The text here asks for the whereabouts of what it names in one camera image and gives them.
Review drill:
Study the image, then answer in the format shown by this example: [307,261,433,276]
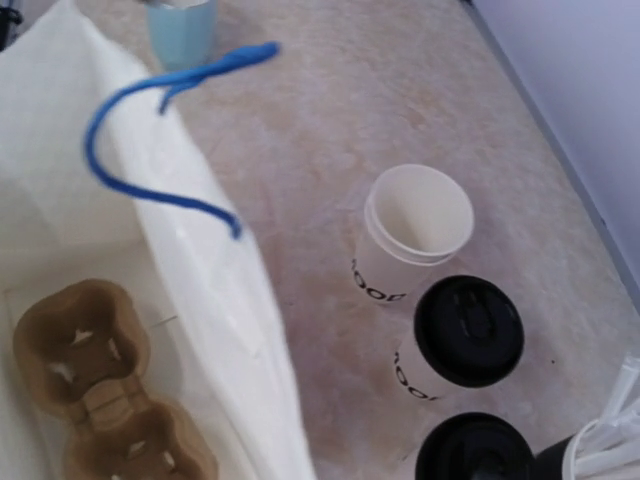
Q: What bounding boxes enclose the blue ceramic mug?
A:
[144,0,217,71]

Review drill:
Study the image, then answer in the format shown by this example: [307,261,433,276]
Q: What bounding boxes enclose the white paper coffee cup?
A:
[393,335,456,401]

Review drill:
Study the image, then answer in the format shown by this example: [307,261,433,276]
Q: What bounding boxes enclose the blue checkered paper bag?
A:
[1,1,315,479]

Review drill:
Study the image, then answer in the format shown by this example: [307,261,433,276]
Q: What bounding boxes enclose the stack of white paper cups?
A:
[351,164,475,305]

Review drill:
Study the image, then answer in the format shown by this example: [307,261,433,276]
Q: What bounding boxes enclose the brown cardboard cup carrier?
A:
[13,279,219,479]

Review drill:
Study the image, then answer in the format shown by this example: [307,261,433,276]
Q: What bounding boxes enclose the black coffee cup lid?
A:
[410,412,533,479]
[413,275,525,388]

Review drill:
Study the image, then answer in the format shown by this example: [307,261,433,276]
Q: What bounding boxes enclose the bundle of wrapped white straws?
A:
[561,354,639,479]

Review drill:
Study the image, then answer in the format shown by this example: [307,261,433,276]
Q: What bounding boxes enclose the black cup holding straws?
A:
[529,435,579,480]

